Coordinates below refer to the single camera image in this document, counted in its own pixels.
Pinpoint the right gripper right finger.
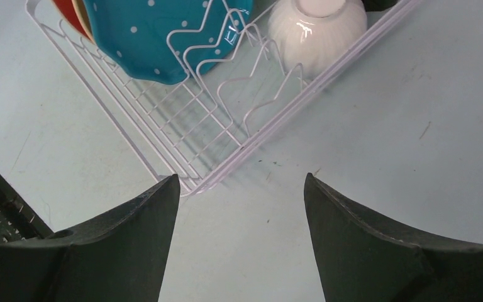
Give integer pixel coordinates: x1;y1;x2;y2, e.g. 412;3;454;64
304;174;483;301

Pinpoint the red plate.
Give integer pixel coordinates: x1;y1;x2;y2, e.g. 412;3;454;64
52;0;87;38

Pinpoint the beige plate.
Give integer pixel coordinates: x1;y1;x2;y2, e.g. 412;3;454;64
72;0;96;45

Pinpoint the white ribbed bowl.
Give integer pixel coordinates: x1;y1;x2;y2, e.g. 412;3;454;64
268;0;368;79

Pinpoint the blue polka dot plate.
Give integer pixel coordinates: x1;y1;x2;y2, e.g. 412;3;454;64
84;1;253;85

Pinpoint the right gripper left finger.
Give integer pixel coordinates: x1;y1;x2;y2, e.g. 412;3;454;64
0;175;180;301

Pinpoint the white wire dish rack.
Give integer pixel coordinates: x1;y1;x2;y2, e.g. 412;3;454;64
25;1;418;196

